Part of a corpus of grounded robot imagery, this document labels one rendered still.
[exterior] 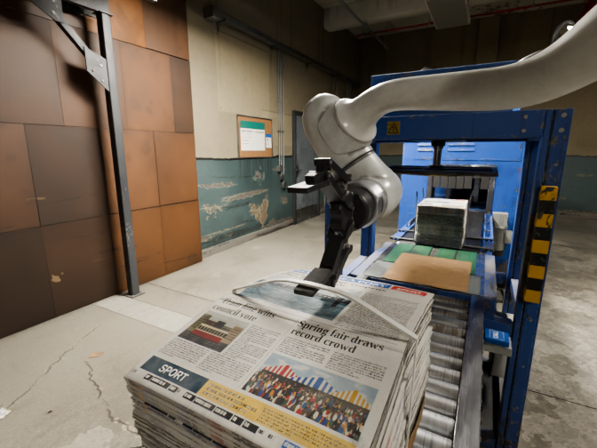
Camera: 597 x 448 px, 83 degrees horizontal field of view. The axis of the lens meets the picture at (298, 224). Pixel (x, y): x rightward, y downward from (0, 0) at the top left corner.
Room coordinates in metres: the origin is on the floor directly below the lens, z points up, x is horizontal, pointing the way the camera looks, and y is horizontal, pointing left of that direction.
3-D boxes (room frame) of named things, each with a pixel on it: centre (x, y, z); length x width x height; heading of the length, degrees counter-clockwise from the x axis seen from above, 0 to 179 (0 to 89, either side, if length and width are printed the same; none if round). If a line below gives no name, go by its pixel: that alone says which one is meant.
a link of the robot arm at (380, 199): (0.64, -0.12, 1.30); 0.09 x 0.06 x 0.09; 61
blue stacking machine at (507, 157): (4.11, -2.07, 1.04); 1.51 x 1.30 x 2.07; 151
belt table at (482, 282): (1.76, -0.71, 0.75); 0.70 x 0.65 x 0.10; 151
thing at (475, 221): (2.75, -1.26, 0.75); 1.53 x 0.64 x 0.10; 151
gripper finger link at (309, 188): (0.46, -0.01, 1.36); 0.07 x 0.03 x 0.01; 151
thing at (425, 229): (2.26, -0.99, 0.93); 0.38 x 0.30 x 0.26; 151
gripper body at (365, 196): (0.58, -0.08, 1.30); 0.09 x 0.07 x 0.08; 151
